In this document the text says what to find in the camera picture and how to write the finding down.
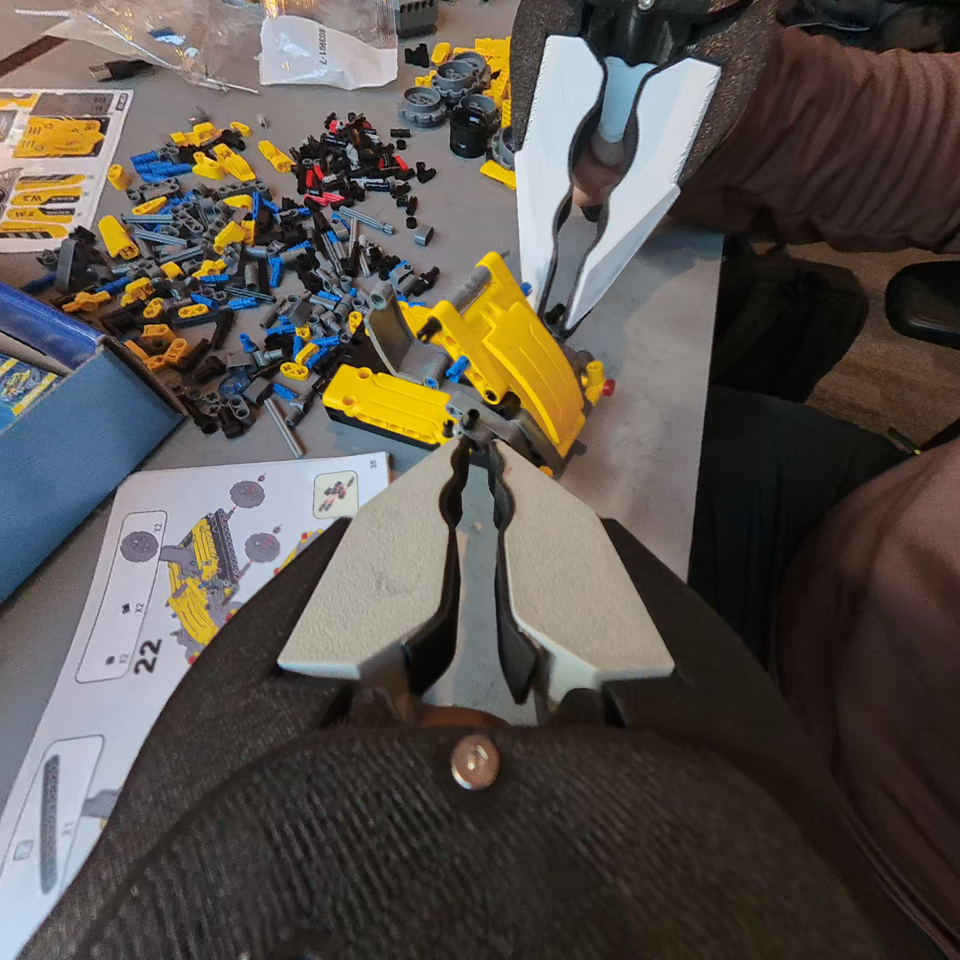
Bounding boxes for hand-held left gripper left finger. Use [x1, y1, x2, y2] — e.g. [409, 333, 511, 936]
[276, 441, 472, 695]

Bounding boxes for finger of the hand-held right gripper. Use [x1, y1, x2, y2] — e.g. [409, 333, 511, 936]
[561, 62, 723, 333]
[513, 33, 609, 316]

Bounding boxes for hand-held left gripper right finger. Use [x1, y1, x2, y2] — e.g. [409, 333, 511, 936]
[489, 441, 678, 712]

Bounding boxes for black and yellow brick assembly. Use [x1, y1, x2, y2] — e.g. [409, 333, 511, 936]
[321, 279, 586, 481]

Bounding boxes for instruction booklet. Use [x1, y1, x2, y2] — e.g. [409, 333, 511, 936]
[0, 450, 391, 954]

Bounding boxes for person's right forearm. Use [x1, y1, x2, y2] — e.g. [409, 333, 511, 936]
[667, 26, 960, 252]

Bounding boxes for person's right hand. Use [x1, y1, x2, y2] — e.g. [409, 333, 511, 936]
[572, 137, 633, 224]

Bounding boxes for black backpack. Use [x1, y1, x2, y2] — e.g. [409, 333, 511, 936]
[712, 255, 871, 402]

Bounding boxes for crumpled clear plastic bags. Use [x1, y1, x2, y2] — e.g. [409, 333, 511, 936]
[15, 0, 399, 95]

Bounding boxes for person's brown shirt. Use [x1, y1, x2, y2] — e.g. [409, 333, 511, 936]
[772, 442, 960, 960]

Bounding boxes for pile of loose brick pieces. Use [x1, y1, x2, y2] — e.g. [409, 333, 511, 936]
[33, 112, 444, 459]

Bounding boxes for blue cardboard box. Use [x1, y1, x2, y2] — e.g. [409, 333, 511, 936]
[0, 281, 189, 601]

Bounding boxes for yellow printed leaflet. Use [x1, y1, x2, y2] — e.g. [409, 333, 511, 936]
[0, 88, 135, 255]

